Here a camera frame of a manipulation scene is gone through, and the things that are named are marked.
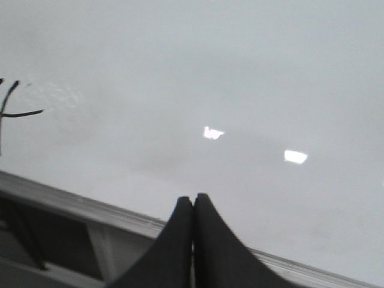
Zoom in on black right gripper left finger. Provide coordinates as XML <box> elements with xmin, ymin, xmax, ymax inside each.
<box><xmin>109</xmin><ymin>196</ymin><xmax>193</xmax><ymax>287</ymax></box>

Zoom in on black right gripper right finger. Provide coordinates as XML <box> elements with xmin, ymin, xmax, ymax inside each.
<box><xmin>194</xmin><ymin>193</ymin><xmax>293</xmax><ymax>287</ymax></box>

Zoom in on grey metal whiteboard tray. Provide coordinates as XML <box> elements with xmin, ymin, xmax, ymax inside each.
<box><xmin>1</xmin><ymin>171</ymin><xmax>375</xmax><ymax>287</ymax></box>

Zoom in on white whiteboard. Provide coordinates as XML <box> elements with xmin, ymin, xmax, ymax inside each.
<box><xmin>1</xmin><ymin>1</ymin><xmax>383</xmax><ymax>286</ymax></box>

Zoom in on dark slatted frame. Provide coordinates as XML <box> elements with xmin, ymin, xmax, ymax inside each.
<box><xmin>1</xmin><ymin>197</ymin><xmax>104</xmax><ymax>280</ymax></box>

